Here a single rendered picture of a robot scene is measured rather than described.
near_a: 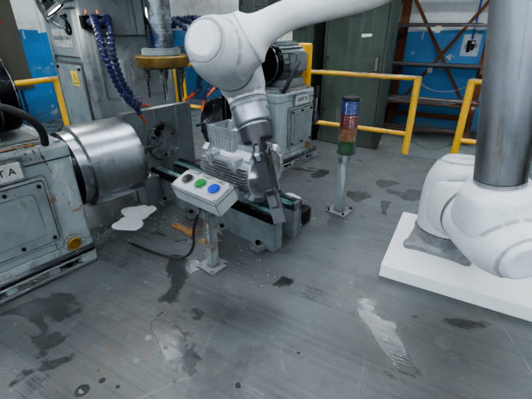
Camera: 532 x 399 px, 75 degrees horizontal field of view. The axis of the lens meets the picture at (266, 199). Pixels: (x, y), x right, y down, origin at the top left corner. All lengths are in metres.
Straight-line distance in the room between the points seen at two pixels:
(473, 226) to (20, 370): 0.99
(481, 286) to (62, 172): 1.11
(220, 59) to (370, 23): 3.66
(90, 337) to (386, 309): 0.69
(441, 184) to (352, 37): 3.40
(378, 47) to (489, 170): 3.47
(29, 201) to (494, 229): 1.05
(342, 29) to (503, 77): 3.61
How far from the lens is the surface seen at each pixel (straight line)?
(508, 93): 0.80
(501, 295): 1.05
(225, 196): 0.85
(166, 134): 1.45
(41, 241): 1.07
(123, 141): 1.14
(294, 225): 1.13
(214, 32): 0.65
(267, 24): 0.70
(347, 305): 0.93
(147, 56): 1.29
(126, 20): 1.50
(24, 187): 1.01
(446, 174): 1.03
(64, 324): 0.99
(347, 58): 4.32
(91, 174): 1.10
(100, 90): 1.45
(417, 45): 6.09
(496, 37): 0.80
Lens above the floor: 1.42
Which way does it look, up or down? 26 degrees down
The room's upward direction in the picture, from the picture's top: straight up
